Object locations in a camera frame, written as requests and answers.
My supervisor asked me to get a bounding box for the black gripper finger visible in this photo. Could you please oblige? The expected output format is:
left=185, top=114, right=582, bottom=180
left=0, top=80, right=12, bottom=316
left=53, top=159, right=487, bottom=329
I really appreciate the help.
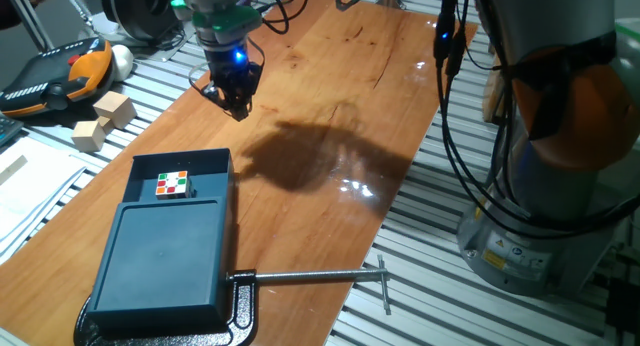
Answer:
left=201, top=82, right=242, bottom=120
left=233, top=87, right=252, bottom=123

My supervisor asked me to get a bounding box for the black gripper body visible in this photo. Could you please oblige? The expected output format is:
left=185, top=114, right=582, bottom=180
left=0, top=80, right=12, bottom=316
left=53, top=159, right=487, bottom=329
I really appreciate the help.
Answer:
left=204, top=37, right=265, bottom=106

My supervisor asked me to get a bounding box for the person forearm dark sleeve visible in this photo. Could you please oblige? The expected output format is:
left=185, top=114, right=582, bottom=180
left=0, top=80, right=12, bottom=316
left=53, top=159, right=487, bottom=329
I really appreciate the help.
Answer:
left=0, top=0, right=57, bottom=31

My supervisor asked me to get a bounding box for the dark blue drawer cabinet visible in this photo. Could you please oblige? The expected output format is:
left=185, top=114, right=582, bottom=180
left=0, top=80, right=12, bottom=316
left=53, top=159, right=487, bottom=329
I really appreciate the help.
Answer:
left=87, top=195, right=236, bottom=333

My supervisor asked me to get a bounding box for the green wrist mounting plate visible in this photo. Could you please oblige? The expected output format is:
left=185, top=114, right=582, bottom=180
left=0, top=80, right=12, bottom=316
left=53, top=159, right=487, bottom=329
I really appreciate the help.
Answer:
left=169, top=0, right=264, bottom=36

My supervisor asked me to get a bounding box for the orange wooden board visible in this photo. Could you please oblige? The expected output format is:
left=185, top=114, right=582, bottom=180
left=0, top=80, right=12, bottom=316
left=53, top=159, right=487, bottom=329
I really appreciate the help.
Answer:
left=0, top=0, right=479, bottom=346

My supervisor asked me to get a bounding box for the scrambled rubik's cube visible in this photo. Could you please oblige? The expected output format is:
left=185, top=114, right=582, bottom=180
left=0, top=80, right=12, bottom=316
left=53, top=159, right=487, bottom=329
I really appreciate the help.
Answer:
left=155, top=170, right=194, bottom=201

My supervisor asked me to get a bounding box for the white ball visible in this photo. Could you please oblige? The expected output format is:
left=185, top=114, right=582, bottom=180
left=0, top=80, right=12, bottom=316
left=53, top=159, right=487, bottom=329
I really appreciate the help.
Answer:
left=110, top=44, right=135, bottom=83

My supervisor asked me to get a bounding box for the large wooden cube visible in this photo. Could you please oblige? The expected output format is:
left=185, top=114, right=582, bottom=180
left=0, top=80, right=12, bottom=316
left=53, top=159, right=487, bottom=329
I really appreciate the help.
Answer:
left=92, top=90, right=138, bottom=131

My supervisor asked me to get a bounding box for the small wooden cube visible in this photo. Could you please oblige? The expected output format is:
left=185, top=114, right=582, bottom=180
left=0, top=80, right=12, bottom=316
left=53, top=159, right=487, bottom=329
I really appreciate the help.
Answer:
left=71, top=119, right=106, bottom=153

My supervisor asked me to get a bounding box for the metal tripod leg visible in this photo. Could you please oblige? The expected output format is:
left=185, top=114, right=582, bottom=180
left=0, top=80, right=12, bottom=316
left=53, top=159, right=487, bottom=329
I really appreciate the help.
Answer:
left=59, top=0, right=96, bottom=30
left=4, top=0, right=54, bottom=52

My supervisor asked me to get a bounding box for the orange black teach pendant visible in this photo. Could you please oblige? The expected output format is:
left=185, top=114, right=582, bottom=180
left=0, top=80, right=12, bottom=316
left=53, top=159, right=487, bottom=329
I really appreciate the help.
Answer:
left=0, top=37, right=115, bottom=118

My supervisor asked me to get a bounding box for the black metal c-clamp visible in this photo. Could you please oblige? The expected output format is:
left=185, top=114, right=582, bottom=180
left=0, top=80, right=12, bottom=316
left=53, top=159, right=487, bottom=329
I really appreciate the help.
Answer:
left=73, top=255, right=392, bottom=346

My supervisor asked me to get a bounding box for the black keyboard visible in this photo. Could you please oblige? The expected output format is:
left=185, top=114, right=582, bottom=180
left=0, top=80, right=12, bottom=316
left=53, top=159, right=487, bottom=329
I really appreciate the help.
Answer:
left=0, top=114, right=25, bottom=148

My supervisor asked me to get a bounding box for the white paper stack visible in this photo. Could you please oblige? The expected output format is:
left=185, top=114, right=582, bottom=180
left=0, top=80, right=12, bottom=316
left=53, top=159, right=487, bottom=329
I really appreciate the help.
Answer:
left=0, top=135, right=89, bottom=265

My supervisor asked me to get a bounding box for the small wooden bar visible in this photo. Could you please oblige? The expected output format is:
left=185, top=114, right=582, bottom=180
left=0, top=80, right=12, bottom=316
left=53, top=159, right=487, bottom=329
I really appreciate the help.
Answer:
left=0, top=154, right=29, bottom=185

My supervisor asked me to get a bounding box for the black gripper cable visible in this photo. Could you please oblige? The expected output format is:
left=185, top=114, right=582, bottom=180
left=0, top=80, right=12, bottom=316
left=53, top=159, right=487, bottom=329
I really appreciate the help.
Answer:
left=249, top=0, right=312, bottom=37

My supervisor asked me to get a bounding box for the black cable with blue light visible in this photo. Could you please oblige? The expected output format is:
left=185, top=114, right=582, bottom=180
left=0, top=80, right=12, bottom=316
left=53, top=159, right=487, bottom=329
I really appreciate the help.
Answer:
left=432, top=0, right=640, bottom=240

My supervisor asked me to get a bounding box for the black cable with plug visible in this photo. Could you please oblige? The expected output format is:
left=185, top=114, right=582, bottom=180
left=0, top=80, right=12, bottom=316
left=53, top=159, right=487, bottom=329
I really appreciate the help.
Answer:
left=446, top=0, right=640, bottom=232

